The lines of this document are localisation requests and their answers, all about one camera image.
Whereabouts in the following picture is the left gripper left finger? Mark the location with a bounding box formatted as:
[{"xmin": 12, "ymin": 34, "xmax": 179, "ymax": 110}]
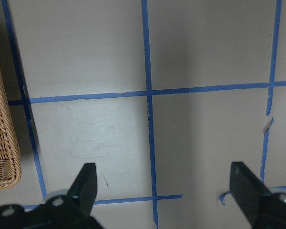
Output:
[{"xmin": 67, "ymin": 163, "xmax": 97, "ymax": 216}]

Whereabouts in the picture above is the brown wicker basket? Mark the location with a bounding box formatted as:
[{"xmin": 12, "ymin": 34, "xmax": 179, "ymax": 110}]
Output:
[{"xmin": 0, "ymin": 70, "xmax": 21, "ymax": 190}]

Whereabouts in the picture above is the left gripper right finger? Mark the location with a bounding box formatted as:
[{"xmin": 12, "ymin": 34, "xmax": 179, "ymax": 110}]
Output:
[{"xmin": 229, "ymin": 162, "xmax": 272, "ymax": 224}]

